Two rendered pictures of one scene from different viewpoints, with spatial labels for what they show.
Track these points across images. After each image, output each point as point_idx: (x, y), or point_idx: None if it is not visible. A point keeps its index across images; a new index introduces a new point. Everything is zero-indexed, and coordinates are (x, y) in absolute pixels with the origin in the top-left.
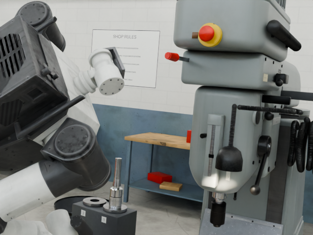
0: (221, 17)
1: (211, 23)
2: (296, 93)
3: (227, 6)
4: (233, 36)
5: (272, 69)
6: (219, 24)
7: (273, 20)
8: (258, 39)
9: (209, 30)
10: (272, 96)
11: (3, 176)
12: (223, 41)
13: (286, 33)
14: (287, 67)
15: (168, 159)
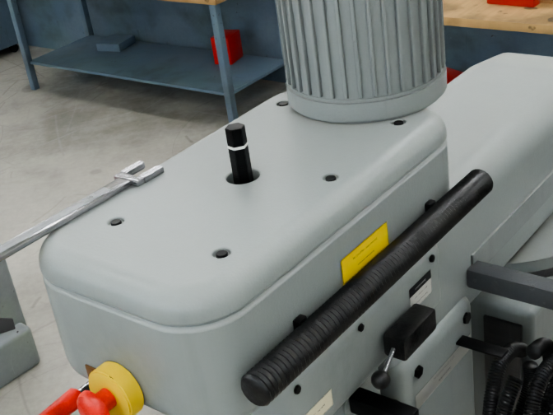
0: (128, 355)
1: (106, 375)
2: (503, 284)
3: (133, 334)
4: (164, 405)
5: (360, 343)
6: (130, 367)
7: (250, 379)
8: (228, 412)
9: (93, 413)
10: (369, 406)
11: (109, 111)
12: (151, 406)
13: (333, 338)
14: (494, 184)
15: (459, 31)
